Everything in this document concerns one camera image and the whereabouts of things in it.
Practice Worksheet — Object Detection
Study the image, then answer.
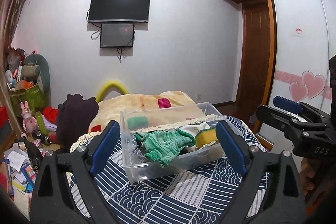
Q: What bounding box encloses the red fabric item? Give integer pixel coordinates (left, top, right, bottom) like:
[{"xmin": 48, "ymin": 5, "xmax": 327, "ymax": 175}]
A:
[{"xmin": 43, "ymin": 106, "xmax": 59, "ymax": 124}]

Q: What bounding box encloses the white cloth drawstring pouch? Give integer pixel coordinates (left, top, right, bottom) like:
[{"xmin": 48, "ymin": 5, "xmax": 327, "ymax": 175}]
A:
[{"xmin": 179, "ymin": 122, "xmax": 210, "ymax": 138}]

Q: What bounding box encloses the pink rabbit plush toy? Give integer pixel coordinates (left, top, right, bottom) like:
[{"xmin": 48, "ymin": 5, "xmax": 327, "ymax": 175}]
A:
[{"xmin": 21, "ymin": 101, "xmax": 38, "ymax": 135}]

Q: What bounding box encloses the yellow curved foam tube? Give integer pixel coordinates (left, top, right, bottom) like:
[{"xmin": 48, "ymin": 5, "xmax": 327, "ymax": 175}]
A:
[{"xmin": 96, "ymin": 80, "xmax": 129, "ymax": 103}]

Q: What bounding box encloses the blue white patterned bedspread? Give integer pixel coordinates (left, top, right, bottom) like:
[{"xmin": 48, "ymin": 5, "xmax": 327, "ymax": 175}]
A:
[{"xmin": 67, "ymin": 115, "xmax": 271, "ymax": 224}]

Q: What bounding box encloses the brown striped curtain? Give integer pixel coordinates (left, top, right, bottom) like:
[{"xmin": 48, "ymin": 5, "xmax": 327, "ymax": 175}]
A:
[{"xmin": 0, "ymin": 0, "xmax": 39, "ymax": 83}]

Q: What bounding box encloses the small dark wall monitor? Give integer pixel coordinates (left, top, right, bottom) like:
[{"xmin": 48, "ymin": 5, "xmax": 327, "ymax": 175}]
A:
[{"xmin": 100, "ymin": 23, "xmax": 134, "ymax": 48}]

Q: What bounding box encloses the black wall television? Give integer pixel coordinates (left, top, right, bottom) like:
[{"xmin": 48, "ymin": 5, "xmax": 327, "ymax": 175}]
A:
[{"xmin": 88, "ymin": 0, "xmax": 150, "ymax": 23}]

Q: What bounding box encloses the black bottle on floor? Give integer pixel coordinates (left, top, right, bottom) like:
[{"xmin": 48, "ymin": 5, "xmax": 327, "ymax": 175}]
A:
[{"xmin": 32, "ymin": 131, "xmax": 52, "ymax": 145}]

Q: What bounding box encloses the green cardboard box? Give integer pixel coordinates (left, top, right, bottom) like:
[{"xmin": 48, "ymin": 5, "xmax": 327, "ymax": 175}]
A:
[{"xmin": 9, "ymin": 85, "xmax": 49, "ymax": 117}]

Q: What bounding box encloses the green knitted cloth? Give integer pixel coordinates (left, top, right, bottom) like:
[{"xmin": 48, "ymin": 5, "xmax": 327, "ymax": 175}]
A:
[{"xmin": 133, "ymin": 129, "xmax": 195, "ymax": 167}]

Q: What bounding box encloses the colourful book on floor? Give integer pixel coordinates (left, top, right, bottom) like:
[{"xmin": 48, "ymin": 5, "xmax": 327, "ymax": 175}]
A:
[{"xmin": 20, "ymin": 163, "xmax": 37, "ymax": 193}]

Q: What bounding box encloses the green cylinder bottle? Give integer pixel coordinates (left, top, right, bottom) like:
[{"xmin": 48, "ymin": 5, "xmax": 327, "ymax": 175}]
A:
[{"xmin": 35, "ymin": 111, "xmax": 48, "ymax": 135}]

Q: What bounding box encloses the beige fleece blanket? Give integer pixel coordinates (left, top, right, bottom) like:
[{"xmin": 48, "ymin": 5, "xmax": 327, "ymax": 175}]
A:
[{"xmin": 88, "ymin": 91, "xmax": 204, "ymax": 132}]

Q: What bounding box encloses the grey green plush toy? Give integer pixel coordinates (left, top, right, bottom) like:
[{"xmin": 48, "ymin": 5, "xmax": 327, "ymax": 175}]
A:
[{"xmin": 22, "ymin": 53, "xmax": 50, "ymax": 93}]

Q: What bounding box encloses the clear plastic storage box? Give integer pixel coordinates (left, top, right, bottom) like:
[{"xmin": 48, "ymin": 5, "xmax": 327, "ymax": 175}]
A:
[{"xmin": 120, "ymin": 103, "xmax": 226, "ymax": 184}]

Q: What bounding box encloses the dark purple garment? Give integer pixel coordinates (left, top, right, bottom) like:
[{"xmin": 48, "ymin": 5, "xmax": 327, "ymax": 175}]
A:
[{"xmin": 56, "ymin": 94, "xmax": 99, "ymax": 148}]

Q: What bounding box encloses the yellow green sponge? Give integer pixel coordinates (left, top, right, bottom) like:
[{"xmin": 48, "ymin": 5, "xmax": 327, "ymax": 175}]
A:
[{"xmin": 195, "ymin": 128, "xmax": 218, "ymax": 148}]

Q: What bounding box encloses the brown wooden door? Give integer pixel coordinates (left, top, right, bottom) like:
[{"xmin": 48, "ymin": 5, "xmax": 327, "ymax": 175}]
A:
[{"xmin": 236, "ymin": 2, "xmax": 270, "ymax": 122}]

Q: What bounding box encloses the person's right hand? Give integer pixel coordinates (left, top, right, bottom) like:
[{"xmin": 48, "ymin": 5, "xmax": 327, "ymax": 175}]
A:
[{"xmin": 299, "ymin": 158, "xmax": 321, "ymax": 196}]

